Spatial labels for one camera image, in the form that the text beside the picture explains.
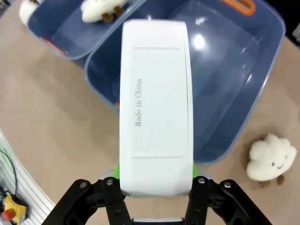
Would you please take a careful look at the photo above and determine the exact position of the small blue plastic basket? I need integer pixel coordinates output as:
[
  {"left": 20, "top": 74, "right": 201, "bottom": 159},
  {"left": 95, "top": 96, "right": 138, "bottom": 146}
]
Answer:
[{"left": 26, "top": 0, "right": 141, "bottom": 61}]

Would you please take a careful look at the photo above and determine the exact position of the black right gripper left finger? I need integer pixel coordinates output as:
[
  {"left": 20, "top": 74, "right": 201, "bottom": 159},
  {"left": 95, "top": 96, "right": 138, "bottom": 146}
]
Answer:
[{"left": 43, "top": 162, "right": 132, "bottom": 225}]

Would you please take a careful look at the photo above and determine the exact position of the white digital clock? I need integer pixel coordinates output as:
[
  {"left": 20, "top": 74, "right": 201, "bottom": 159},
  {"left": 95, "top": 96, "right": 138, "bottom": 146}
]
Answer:
[{"left": 119, "top": 19, "right": 195, "bottom": 198}]

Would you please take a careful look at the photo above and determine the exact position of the white aluminium table frame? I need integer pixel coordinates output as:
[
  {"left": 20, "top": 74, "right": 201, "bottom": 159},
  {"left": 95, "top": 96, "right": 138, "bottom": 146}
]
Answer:
[{"left": 0, "top": 128, "right": 56, "bottom": 225}]

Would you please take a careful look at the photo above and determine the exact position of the yellow emergency stop button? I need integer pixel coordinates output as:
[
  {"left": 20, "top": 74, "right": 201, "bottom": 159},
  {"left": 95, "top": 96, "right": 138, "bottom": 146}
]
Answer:
[{"left": 1, "top": 195, "right": 28, "bottom": 222}]

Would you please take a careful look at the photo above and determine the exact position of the white cloud plush toy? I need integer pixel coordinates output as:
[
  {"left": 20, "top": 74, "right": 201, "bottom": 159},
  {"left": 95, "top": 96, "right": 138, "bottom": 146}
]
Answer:
[
  {"left": 81, "top": 0, "right": 130, "bottom": 23},
  {"left": 19, "top": 0, "right": 44, "bottom": 25},
  {"left": 246, "top": 133, "right": 298, "bottom": 188}
]

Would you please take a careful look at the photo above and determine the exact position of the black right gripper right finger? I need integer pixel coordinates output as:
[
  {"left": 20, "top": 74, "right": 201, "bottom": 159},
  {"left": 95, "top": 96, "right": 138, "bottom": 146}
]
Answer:
[{"left": 182, "top": 161, "right": 273, "bottom": 225}]

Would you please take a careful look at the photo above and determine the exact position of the large blue plastic basket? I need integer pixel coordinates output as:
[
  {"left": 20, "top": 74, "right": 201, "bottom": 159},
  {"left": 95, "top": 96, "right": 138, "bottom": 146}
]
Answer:
[{"left": 84, "top": 0, "right": 286, "bottom": 167}]

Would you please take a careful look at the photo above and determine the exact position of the black cable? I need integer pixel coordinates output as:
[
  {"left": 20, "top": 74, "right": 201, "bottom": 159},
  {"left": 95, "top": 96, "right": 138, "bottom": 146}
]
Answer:
[{"left": 0, "top": 150, "right": 18, "bottom": 200}]

